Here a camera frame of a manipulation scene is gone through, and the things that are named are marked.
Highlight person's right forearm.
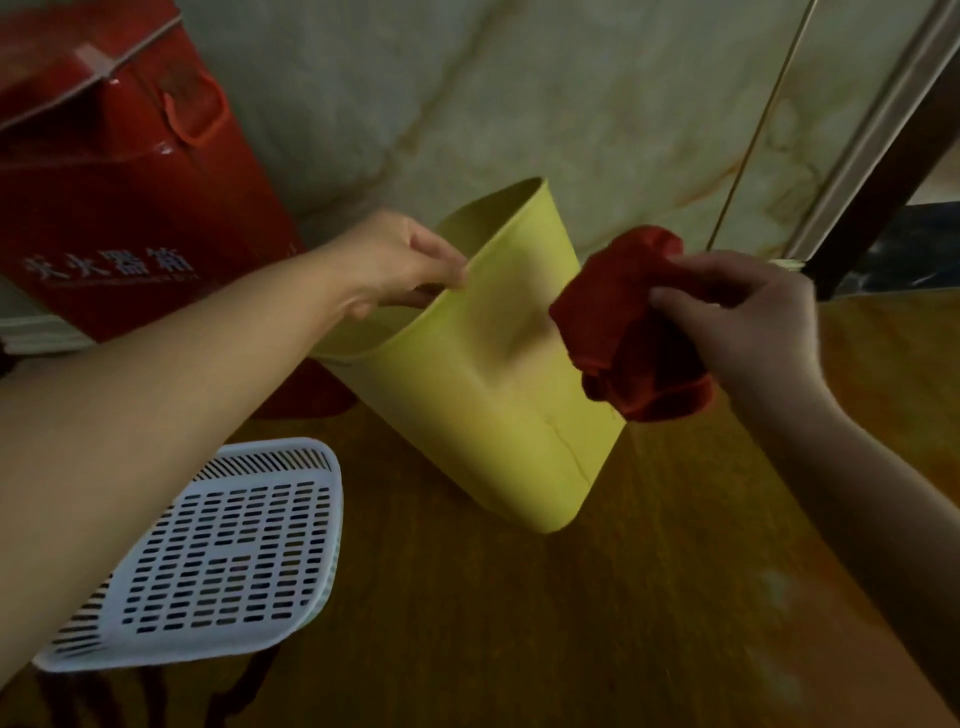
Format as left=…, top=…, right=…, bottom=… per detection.
left=738, top=382, right=960, bottom=717

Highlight white perforated plastic basket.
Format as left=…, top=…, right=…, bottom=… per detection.
left=31, top=438, right=345, bottom=674

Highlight dark door frame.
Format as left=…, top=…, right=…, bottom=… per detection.
left=783, top=0, right=960, bottom=301

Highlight person's left hand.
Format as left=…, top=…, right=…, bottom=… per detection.
left=315, top=208, right=471, bottom=321

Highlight person's right hand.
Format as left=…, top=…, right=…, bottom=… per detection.
left=649, top=250, right=834, bottom=406

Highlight yellow plastic waste bin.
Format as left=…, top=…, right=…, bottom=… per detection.
left=311, top=177, right=627, bottom=535

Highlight dark stool frame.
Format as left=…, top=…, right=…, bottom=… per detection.
left=33, top=645, right=282, bottom=728

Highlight person's left forearm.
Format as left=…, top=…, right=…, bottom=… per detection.
left=0, top=251, right=354, bottom=687

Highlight red metal cabinet box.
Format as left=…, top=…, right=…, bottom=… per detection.
left=0, top=0, right=357, bottom=421

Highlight red cleaning cloth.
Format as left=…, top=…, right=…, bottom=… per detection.
left=549, top=225, right=717, bottom=423

